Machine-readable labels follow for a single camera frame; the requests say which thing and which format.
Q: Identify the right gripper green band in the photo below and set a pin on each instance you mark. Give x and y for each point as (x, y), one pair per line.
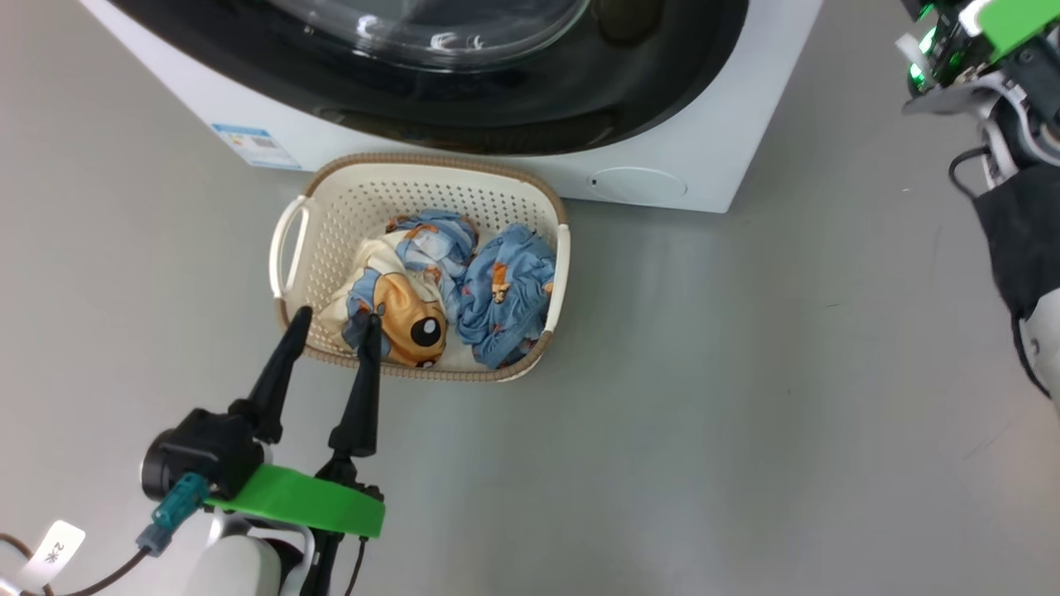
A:
(1019, 21)

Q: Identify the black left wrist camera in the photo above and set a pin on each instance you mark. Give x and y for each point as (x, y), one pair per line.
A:
(203, 451)

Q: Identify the cream cartoon dog garment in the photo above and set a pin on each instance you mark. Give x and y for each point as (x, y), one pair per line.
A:
(406, 306)

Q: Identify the white front-load washing machine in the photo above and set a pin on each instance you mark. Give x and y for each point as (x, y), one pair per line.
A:
(745, 99)

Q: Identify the cream perforated laundry basket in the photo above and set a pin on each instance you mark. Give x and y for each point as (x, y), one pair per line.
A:
(348, 207)

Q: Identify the black round glass washer door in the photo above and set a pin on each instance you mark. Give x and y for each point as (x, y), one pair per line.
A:
(497, 91)

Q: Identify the blue dog-print garment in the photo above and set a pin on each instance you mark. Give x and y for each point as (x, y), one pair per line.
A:
(509, 298)

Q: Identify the round white filter cover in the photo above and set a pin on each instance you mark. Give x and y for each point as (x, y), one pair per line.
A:
(638, 184)

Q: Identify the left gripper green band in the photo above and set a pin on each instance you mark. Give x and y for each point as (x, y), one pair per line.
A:
(315, 501)

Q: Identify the blue energy label sticker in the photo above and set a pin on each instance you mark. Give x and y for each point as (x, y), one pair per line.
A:
(257, 147)

